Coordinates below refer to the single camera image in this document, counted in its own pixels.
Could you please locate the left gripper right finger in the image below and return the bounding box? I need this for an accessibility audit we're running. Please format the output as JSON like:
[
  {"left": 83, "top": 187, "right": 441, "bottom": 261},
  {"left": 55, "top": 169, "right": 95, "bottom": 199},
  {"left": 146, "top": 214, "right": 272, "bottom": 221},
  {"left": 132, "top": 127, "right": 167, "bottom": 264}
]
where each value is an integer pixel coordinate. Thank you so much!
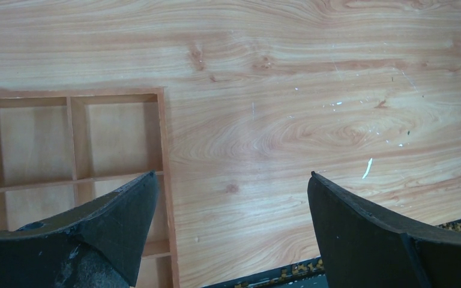
[{"left": 307, "top": 173, "right": 461, "bottom": 287}]

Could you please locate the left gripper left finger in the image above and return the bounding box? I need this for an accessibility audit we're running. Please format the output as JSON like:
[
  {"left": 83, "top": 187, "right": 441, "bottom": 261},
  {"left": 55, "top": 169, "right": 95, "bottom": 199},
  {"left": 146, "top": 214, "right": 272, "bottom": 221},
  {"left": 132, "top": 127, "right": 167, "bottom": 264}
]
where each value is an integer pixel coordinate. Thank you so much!
[{"left": 0, "top": 172, "right": 160, "bottom": 287}]

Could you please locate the wooden compartment tray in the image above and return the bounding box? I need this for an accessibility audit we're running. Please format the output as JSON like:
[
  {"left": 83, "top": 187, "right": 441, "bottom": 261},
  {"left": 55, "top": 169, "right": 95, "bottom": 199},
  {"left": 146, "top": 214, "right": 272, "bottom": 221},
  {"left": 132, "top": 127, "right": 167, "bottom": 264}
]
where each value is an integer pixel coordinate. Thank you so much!
[{"left": 0, "top": 88, "right": 178, "bottom": 287}]

